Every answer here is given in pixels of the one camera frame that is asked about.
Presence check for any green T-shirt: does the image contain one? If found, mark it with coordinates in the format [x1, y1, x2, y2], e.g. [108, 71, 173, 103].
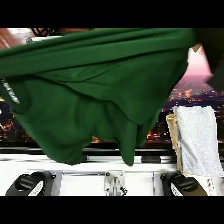
[0, 27, 201, 167]

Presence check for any grey garment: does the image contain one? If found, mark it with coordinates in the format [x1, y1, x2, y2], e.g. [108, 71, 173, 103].
[172, 105, 224, 178]

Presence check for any silver frame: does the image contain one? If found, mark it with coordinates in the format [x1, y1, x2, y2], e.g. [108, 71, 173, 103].
[0, 34, 224, 197]

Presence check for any black cable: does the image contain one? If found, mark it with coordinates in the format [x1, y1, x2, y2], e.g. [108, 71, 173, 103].
[119, 185, 129, 197]

